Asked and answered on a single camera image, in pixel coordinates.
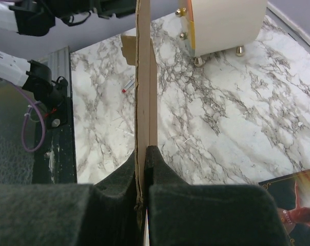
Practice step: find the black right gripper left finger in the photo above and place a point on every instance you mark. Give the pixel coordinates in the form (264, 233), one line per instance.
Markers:
(72, 214)

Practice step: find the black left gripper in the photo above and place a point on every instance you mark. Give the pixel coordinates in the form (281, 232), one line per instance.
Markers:
(118, 8)

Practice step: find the brown cardboard box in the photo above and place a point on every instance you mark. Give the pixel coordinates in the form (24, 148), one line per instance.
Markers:
(138, 52)

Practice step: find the red capped pen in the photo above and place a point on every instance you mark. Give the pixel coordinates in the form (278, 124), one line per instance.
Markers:
(128, 86)

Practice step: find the dark book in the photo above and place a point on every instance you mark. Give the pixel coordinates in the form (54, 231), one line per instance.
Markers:
(292, 197)

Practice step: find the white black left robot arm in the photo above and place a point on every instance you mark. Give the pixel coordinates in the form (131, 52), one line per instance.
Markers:
(36, 18)

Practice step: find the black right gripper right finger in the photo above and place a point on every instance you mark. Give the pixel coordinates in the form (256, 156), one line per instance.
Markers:
(219, 214)

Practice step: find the cream cylindrical container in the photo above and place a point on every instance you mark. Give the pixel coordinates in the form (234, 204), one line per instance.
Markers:
(209, 26)

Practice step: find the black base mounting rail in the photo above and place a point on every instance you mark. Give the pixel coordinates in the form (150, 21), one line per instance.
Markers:
(55, 161)

